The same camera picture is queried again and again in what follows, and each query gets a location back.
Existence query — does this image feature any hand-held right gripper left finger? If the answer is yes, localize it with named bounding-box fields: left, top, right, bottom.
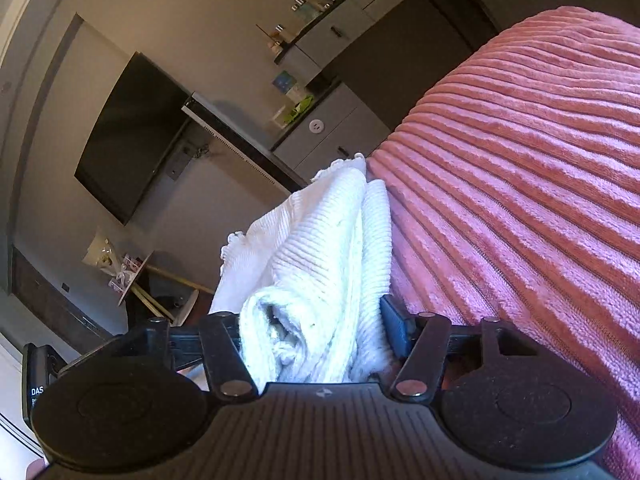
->
left=117, top=312, right=254, bottom=402

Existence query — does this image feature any grey cabinet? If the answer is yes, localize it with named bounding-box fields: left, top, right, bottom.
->
left=270, top=82, right=397, bottom=172

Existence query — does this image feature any white ribbed knit garment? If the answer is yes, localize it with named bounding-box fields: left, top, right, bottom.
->
left=207, top=152, right=401, bottom=385

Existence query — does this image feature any pink ribbed blanket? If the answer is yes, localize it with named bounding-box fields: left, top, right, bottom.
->
left=364, top=6, right=640, bottom=480

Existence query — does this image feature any round two-tier side table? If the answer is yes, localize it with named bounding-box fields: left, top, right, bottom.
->
left=117, top=250, right=217, bottom=329

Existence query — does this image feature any wall-mounted black television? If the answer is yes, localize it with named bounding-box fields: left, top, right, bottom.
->
left=73, top=51, right=194, bottom=226

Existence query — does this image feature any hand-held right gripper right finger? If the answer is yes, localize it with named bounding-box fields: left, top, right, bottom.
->
left=379, top=294, right=542, bottom=402

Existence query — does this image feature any grey vanity desk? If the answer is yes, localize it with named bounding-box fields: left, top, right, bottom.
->
left=276, top=0, right=502, bottom=127

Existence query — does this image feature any wrapped flower bouquet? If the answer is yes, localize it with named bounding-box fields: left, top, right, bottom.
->
left=82, top=232, right=126, bottom=282

